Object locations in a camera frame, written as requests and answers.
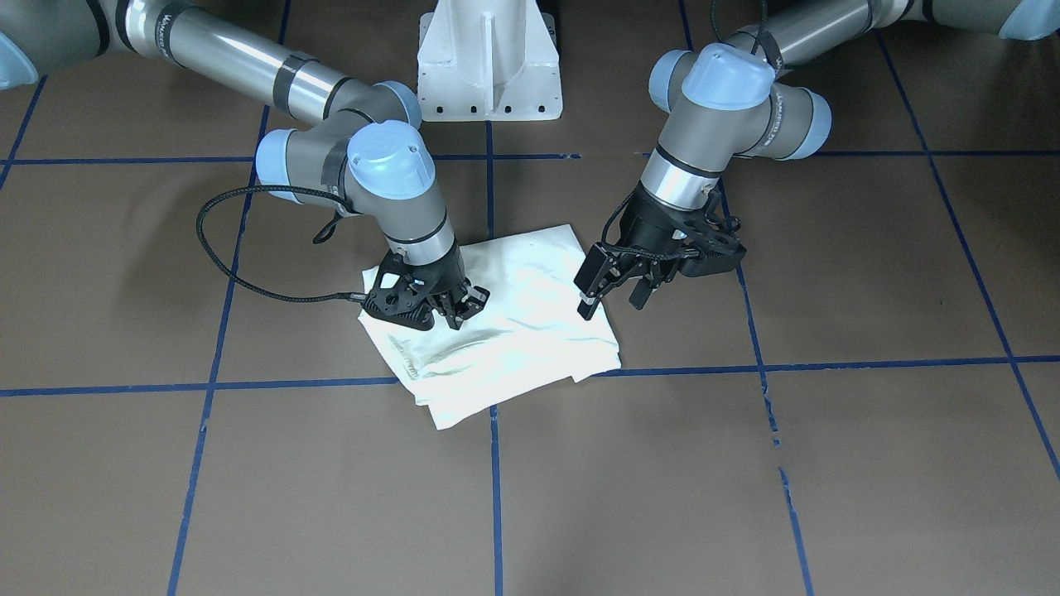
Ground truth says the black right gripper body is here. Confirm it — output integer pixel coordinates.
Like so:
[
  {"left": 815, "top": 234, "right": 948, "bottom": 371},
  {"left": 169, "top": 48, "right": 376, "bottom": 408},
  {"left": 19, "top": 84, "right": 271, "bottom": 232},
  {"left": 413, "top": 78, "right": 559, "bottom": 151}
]
[{"left": 361, "top": 248, "right": 469, "bottom": 331}]

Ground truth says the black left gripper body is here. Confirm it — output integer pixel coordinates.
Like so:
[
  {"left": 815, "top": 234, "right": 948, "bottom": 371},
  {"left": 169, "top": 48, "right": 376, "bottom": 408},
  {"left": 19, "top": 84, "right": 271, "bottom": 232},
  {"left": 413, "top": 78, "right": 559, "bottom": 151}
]
[{"left": 617, "top": 185, "right": 746, "bottom": 283}]

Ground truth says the cream long sleeve shirt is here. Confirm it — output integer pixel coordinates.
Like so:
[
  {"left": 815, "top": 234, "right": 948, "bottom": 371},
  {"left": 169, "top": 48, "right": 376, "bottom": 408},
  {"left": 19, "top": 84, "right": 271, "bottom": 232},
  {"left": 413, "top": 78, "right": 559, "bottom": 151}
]
[{"left": 359, "top": 223, "right": 622, "bottom": 430}]

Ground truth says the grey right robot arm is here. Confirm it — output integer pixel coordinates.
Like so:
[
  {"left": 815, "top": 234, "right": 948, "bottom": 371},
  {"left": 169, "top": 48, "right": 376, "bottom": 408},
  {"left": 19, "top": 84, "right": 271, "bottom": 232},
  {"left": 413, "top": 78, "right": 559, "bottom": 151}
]
[{"left": 2, "top": 1, "right": 489, "bottom": 329}]

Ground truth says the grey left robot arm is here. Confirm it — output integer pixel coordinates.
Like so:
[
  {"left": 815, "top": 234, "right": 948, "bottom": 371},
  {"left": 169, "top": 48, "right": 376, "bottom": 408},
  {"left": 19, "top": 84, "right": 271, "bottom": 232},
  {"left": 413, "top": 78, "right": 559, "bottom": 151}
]
[{"left": 573, "top": 1, "right": 1059, "bottom": 320}]

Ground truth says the black camera cable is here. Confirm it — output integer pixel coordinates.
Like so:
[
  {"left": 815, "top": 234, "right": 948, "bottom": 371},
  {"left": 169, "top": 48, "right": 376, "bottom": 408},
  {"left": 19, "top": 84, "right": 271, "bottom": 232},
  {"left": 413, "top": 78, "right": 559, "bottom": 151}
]
[
  {"left": 708, "top": 0, "right": 783, "bottom": 71},
  {"left": 195, "top": 185, "right": 373, "bottom": 304}
]

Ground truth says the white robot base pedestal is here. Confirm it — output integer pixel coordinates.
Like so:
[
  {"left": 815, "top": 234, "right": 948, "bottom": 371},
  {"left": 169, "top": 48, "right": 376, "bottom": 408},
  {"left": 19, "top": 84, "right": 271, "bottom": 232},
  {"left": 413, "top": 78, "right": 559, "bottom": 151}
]
[{"left": 417, "top": 1, "right": 564, "bottom": 123}]

